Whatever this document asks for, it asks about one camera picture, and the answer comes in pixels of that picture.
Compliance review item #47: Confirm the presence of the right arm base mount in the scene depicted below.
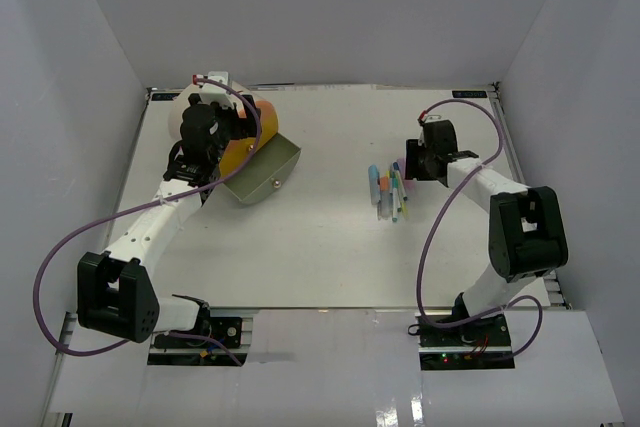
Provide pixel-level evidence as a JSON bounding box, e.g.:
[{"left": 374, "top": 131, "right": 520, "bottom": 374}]
[{"left": 407, "top": 314, "right": 515, "bottom": 372}]

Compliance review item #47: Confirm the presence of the teal cap marker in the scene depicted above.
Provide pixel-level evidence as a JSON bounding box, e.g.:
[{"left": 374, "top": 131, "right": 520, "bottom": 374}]
[{"left": 389, "top": 171, "right": 401, "bottom": 223}]

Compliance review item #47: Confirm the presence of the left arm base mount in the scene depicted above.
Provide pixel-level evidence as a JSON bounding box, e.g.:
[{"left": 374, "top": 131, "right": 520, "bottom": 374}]
[{"left": 147, "top": 314, "right": 253, "bottom": 367}]

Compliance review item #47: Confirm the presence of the green cap marker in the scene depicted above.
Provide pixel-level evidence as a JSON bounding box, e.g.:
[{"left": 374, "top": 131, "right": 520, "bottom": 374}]
[{"left": 389, "top": 165, "right": 401, "bottom": 215}]

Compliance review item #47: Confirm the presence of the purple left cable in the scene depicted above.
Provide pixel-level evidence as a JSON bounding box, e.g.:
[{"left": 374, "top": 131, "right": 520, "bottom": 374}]
[{"left": 32, "top": 74, "right": 264, "bottom": 359}]

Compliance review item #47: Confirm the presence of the peach top drawer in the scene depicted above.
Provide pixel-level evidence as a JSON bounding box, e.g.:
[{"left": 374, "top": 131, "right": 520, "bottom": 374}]
[{"left": 236, "top": 99, "right": 277, "bottom": 122}]

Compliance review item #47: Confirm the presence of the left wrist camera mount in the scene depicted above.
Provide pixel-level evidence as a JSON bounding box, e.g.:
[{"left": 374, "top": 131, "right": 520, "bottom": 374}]
[{"left": 189, "top": 71, "right": 236, "bottom": 110}]

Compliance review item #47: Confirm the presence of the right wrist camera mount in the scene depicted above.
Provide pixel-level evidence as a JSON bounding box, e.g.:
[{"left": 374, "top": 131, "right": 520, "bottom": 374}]
[{"left": 417, "top": 110, "right": 442, "bottom": 125}]

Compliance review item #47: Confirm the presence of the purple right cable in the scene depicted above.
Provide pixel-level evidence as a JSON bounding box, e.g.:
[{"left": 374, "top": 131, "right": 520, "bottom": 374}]
[{"left": 415, "top": 99, "right": 545, "bottom": 361}]

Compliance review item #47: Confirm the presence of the purple cable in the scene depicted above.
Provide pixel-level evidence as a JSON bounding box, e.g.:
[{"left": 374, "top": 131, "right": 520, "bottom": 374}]
[
  {"left": 415, "top": 99, "right": 545, "bottom": 361},
  {"left": 32, "top": 74, "right": 264, "bottom": 359}
]

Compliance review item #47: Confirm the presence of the blue highlighter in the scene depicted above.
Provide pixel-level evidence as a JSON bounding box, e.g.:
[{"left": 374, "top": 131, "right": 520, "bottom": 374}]
[{"left": 368, "top": 164, "right": 381, "bottom": 206}]

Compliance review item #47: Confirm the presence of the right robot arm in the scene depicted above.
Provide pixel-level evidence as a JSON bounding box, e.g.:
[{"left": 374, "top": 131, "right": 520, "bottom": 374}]
[{"left": 406, "top": 120, "right": 569, "bottom": 346}]

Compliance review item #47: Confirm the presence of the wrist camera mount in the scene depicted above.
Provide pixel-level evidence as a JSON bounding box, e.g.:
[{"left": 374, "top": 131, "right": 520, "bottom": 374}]
[
  {"left": 189, "top": 71, "right": 236, "bottom": 110},
  {"left": 417, "top": 110, "right": 442, "bottom": 125}
]

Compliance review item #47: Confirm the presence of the pink highlighter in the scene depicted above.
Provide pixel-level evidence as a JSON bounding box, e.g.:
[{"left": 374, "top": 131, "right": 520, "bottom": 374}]
[{"left": 396, "top": 158, "right": 417, "bottom": 197}]

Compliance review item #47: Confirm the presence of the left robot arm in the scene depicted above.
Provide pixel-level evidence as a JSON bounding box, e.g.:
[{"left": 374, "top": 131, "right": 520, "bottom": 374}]
[{"left": 77, "top": 95, "right": 260, "bottom": 346}]

